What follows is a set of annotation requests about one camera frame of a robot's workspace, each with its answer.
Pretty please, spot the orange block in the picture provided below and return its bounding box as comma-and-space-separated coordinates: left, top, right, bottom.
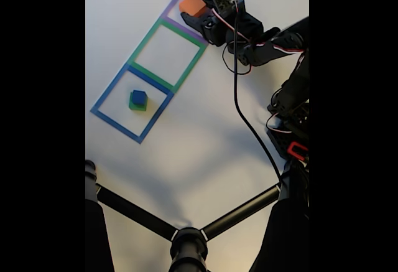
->
179, 0, 208, 18

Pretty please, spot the small blue cube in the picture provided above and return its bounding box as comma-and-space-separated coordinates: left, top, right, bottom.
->
131, 90, 147, 105

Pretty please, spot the green cube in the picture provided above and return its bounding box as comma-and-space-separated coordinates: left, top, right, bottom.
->
128, 93, 149, 111

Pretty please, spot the purple tape square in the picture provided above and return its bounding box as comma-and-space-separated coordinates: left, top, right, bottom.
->
161, 0, 215, 47

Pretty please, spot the green tape square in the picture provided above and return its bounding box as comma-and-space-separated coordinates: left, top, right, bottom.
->
127, 18, 206, 94

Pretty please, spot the red clamp part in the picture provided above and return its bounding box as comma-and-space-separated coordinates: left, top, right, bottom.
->
286, 141, 310, 161

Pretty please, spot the blue tape square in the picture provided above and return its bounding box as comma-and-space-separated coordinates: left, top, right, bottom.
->
90, 62, 175, 144

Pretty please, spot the black tripod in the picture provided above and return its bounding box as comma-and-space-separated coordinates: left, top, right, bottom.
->
85, 159, 310, 272

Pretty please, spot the black camera cable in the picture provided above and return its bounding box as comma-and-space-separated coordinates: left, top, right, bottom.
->
232, 1, 283, 189

